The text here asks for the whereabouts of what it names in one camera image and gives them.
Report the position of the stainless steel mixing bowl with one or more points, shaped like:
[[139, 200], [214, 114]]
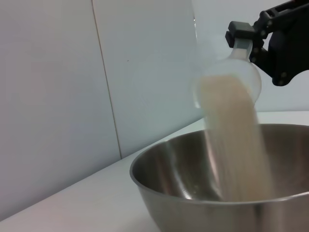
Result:
[[169, 205]]

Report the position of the white rice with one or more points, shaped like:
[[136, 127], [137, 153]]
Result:
[[231, 120]]

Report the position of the clear plastic cup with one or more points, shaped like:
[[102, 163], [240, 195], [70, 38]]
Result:
[[231, 65]]

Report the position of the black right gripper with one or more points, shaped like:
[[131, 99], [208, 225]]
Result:
[[289, 48]]

